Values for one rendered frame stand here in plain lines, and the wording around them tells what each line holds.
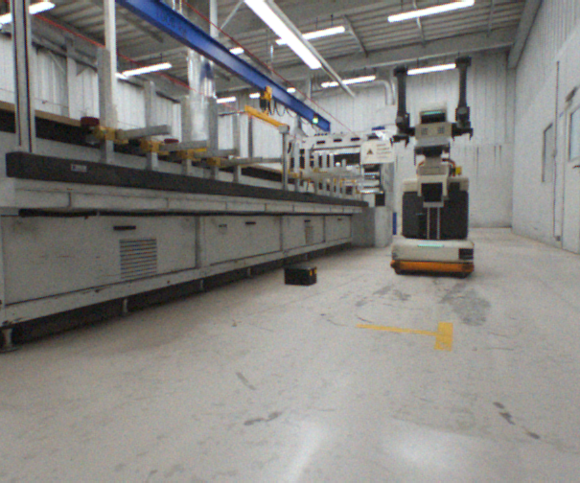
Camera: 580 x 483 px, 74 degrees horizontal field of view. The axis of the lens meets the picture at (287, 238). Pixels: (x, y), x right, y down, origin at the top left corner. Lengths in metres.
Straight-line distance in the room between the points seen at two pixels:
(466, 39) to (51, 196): 11.10
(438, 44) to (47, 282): 11.07
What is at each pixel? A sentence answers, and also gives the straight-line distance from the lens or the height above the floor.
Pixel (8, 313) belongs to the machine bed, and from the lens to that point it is 1.76.
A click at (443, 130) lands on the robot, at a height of 1.15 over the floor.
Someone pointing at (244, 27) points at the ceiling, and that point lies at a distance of 10.10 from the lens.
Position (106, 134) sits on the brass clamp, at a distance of 1.73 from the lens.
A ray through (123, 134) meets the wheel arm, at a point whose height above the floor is 0.82.
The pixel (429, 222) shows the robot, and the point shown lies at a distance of 3.55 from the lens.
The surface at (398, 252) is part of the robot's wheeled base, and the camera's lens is 3.29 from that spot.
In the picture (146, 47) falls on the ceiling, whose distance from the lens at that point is 11.73.
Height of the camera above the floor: 0.49
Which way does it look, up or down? 3 degrees down
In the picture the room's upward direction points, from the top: straight up
